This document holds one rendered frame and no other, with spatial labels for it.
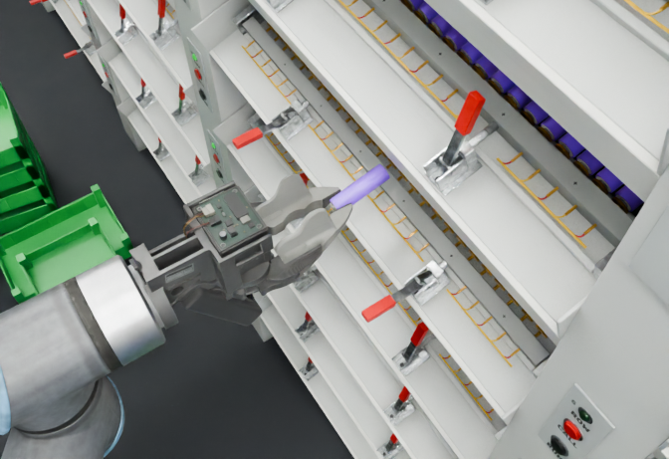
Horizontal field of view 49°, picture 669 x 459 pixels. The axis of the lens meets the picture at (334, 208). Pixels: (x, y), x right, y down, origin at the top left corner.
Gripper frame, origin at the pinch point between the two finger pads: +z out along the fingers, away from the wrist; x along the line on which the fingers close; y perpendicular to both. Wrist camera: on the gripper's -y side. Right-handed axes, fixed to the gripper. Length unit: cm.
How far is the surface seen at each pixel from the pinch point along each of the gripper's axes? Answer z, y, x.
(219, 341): -7, -104, 41
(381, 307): -0.4, -5.7, -9.5
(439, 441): 7, -47, -16
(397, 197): 8.0, -4.3, -0.1
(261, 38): 7.7, -4.3, 29.3
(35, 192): -29, -92, 98
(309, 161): 4.0, -8.3, 11.9
